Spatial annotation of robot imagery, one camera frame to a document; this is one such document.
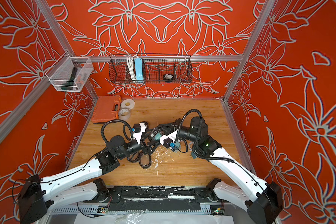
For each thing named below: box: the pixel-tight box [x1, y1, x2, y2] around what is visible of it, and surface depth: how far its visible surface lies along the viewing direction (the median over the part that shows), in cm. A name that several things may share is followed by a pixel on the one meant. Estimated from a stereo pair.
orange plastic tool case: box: [91, 95, 122, 124], surface depth 109 cm
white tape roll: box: [120, 98, 135, 110], surface depth 119 cm
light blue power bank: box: [134, 57, 144, 81], surface depth 91 cm
